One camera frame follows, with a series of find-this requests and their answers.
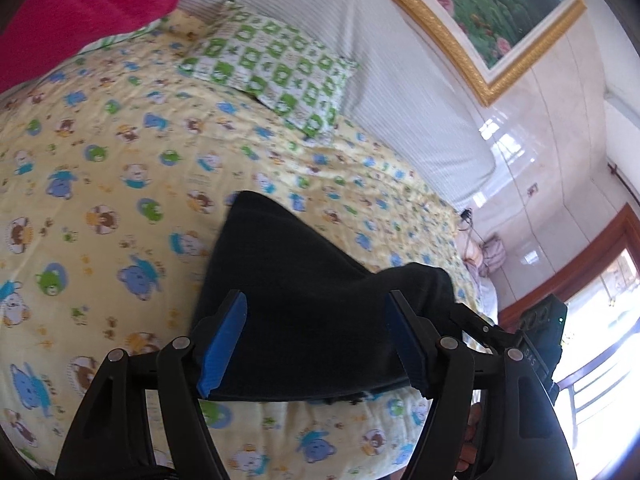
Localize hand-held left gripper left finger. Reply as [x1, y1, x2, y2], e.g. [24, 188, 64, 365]
[55, 289, 248, 480]

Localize green checked pillow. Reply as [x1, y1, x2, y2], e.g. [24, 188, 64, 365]
[175, 0, 360, 141]

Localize white striped bedding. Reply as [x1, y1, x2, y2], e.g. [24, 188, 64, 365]
[165, 0, 498, 211]

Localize pink fleece blanket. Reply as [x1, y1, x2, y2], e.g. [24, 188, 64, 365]
[0, 0, 182, 93]

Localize yellow bear print blanket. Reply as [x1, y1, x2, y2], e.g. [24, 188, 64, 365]
[0, 10, 498, 480]

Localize pink striped cloth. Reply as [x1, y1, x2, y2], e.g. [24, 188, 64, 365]
[462, 232, 507, 279]

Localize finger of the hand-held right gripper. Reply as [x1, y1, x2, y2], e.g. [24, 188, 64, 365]
[449, 304, 524, 356]

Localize thin charger cable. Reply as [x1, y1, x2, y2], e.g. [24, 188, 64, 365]
[467, 192, 532, 243]

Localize gold framed picture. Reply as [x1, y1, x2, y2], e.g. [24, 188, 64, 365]
[362, 0, 588, 107]

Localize wooden door frame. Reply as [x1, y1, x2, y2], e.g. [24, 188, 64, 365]
[497, 203, 640, 333]

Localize black pants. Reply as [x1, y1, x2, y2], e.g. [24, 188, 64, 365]
[190, 190, 468, 404]

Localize green striped cloth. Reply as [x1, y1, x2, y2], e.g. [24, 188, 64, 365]
[82, 17, 168, 53]

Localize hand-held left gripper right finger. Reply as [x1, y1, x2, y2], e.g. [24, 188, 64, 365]
[385, 289, 578, 480]

